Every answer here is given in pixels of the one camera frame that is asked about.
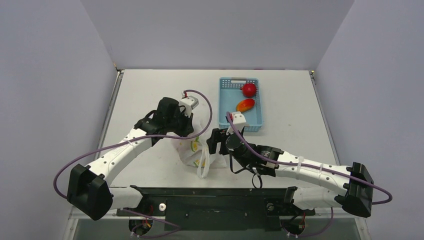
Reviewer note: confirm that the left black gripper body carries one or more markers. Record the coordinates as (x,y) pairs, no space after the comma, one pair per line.
(180,124)

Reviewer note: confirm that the white plastic bag lemon print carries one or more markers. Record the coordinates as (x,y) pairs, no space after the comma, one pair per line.
(195,153)

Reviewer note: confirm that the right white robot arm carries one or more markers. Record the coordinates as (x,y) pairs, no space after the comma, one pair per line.
(337,186)

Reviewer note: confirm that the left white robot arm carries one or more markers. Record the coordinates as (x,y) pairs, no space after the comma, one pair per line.
(90,188)

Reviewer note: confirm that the red yellow fake mango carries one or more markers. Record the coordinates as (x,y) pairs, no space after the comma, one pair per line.
(245,105)

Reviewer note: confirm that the red fake pomegranate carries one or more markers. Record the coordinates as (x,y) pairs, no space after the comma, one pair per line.
(249,90)

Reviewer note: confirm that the light blue perforated basket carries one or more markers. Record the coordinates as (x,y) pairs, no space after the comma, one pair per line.
(230,94)

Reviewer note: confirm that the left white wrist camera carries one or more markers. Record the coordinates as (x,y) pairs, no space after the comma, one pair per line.
(187,105)

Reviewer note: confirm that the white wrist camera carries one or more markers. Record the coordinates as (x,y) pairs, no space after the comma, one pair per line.
(187,105)
(237,122)

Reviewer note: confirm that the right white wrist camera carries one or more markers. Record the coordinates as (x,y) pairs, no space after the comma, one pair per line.
(237,122)

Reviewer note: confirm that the metal table edge rail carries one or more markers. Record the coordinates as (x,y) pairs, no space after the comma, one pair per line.
(110,108)

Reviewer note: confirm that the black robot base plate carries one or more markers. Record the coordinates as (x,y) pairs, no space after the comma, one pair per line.
(210,209)

